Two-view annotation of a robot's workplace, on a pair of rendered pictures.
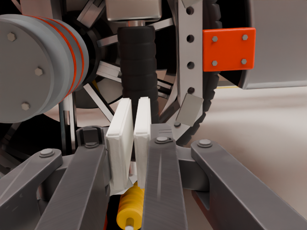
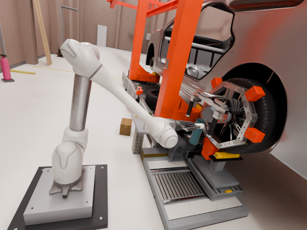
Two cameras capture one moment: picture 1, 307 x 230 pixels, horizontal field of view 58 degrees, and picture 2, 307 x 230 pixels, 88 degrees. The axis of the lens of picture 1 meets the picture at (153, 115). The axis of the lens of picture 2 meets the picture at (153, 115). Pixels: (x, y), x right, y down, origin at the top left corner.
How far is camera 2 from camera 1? 1.06 m
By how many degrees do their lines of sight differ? 63
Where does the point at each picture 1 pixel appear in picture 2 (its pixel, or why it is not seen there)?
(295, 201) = not seen: outside the picture
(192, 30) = (245, 126)
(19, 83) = (208, 117)
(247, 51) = (253, 138)
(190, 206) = (269, 205)
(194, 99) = (238, 139)
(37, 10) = not seen: hidden behind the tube
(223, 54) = (248, 134)
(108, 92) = not seen: hidden behind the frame
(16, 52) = (209, 112)
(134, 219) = (217, 155)
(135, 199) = (222, 154)
